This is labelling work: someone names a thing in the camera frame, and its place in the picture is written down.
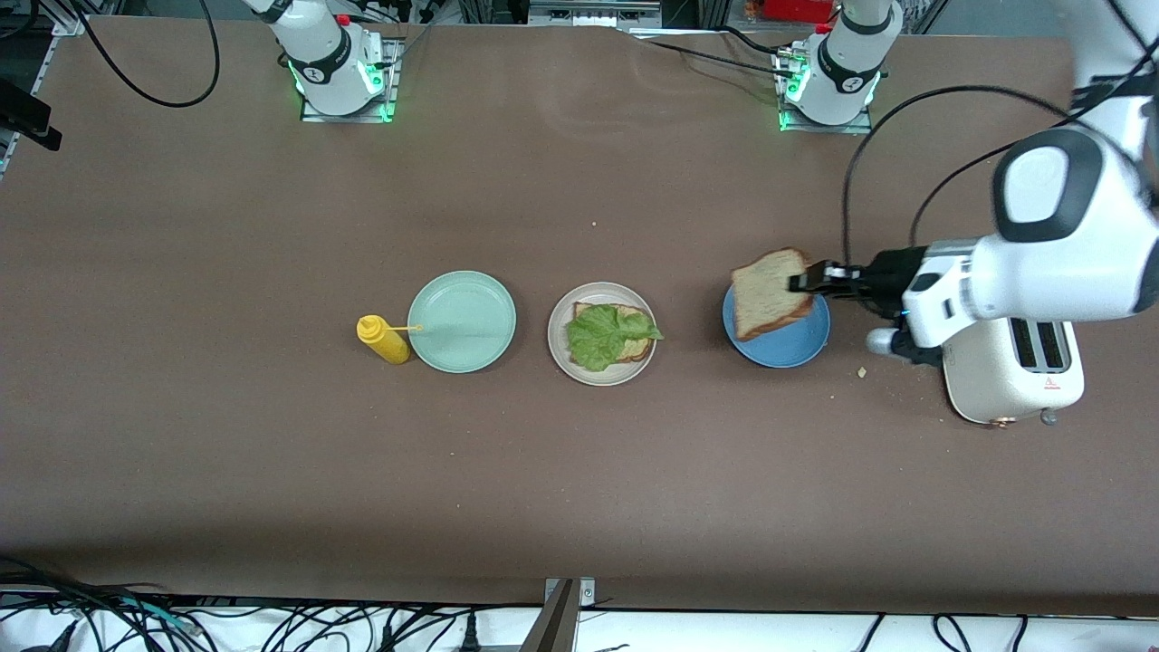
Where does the dark crust bread slice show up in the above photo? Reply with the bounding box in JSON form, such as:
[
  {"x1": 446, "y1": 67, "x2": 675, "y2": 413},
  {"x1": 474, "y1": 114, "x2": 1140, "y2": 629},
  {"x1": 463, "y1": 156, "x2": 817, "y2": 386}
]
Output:
[{"x1": 731, "y1": 247, "x2": 817, "y2": 343}]

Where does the light crust bread slice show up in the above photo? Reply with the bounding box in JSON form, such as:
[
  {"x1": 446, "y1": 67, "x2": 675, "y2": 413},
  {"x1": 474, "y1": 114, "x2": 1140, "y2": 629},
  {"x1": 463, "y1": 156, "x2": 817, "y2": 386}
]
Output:
[{"x1": 569, "y1": 302, "x2": 656, "y2": 365}]

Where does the green lettuce leaf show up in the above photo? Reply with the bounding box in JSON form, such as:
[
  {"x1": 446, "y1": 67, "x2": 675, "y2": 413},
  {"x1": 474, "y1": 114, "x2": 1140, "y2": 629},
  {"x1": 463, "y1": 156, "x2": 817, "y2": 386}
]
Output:
[{"x1": 566, "y1": 303, "x2": 665, "y2": 373}]

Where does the blue plate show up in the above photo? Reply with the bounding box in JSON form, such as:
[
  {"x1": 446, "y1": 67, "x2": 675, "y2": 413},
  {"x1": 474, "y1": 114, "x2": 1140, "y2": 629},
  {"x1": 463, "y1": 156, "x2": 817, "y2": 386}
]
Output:
[{"x1": 722, "y1": 283, "x2": 832, "y2": 369}]

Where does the beige plate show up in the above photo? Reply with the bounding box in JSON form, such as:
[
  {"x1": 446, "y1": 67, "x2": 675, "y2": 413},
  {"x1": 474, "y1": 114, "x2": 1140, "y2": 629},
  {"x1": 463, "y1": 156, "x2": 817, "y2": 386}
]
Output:
[{"x1": 547, "y1": 282, "x2": 658, "y2": 388}]

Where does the mint green plate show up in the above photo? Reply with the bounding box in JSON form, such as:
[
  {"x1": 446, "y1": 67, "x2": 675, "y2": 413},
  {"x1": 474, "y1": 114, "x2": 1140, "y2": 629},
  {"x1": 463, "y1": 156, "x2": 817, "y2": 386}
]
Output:
[{"x1": 407, "y1": 270, "x2": 518, "y2": 375}]

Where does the white toaster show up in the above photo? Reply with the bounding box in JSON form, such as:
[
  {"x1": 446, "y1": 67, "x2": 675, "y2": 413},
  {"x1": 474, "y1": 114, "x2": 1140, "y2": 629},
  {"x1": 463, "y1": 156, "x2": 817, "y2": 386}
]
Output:
[{"x1": 940, "y1": 317, "x2": 1086, "y2": 429}]

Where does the red box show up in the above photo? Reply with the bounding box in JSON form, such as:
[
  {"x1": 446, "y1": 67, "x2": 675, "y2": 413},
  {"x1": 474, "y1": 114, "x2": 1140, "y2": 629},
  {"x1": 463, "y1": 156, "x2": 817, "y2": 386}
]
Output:
[{"x1": 763, "y1": 0, "x2": 836, "y2": 24}]

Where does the yellow mustard bottle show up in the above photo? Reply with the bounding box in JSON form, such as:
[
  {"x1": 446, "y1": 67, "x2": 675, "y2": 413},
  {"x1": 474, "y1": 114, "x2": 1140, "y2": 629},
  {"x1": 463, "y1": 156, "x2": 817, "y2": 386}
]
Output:
[{"x1": 356, "y1": 313, "x2": 424, "y2": 366}]

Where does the aluminium table rail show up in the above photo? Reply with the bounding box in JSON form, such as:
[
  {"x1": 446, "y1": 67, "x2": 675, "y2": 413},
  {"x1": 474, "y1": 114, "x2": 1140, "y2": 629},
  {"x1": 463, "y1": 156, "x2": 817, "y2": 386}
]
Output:
[{"x1": 0, "y1": 9, "x2": 89, "y2": 182}]

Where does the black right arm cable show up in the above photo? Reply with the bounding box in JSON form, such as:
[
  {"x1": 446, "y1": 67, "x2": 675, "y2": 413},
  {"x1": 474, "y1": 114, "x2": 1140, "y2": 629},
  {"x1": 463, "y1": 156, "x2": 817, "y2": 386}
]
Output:
[{"x1": 72, "y1": 0, "x2": 222, "y2": 109}]

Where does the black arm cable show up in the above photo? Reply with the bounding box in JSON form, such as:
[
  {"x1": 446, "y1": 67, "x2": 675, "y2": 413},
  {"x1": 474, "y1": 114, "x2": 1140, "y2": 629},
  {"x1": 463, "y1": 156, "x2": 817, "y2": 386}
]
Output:
[
  {"x1": 72, "y1": 0, "x2": 222, "y2": 109},
  {"x1": 840, "y1": 0, "x2": 1159, "y2": 318}
]

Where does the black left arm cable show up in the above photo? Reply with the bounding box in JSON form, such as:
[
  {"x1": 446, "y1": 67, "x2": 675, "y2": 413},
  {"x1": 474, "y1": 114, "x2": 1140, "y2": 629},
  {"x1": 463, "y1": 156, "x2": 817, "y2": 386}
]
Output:
[{"x1": 840, "y1": 0, "x2": 1159, "y2": 318}]

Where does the black base cable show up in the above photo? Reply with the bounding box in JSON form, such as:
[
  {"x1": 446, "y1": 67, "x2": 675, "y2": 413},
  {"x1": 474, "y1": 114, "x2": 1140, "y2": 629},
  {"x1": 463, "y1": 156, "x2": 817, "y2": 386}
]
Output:
[{"x1": 625, "y1": 27, "x2": 798, "y2": 81}]

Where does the aluminium frame bar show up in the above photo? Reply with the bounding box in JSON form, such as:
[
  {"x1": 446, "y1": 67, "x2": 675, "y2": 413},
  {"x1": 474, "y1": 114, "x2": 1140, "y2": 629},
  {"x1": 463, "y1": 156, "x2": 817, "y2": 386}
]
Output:
[{"x1": 528, "y1": 0, "x2": 664, "y2": 28}]

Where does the thin black looped cable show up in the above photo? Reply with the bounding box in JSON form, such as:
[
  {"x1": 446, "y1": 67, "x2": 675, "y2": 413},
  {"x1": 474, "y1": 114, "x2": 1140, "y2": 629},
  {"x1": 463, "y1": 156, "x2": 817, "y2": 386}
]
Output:
[{"x1": 933, "y1": 614, "x2": 977, "y2": 652}]

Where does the metal table edge bracket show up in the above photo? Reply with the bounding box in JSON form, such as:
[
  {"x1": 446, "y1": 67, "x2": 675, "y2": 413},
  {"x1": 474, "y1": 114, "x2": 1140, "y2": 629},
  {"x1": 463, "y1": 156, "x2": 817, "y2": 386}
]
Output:
[{"x1": 541, "y1": 577, "x2": 599, "y2": 652}]

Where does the thick black floor cable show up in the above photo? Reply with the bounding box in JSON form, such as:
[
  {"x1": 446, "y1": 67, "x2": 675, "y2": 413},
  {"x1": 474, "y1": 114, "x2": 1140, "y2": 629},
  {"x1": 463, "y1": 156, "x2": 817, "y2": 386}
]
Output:
[{"x1": 0, "y1": 557, "x2": 123, "y2": 652}]

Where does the teal cable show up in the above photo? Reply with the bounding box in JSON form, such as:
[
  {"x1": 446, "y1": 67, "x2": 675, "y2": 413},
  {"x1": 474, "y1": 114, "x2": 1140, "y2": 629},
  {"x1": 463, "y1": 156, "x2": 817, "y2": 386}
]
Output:
[{"x1": 116, "y1": 596, "x2": 200, "y2": 637}]

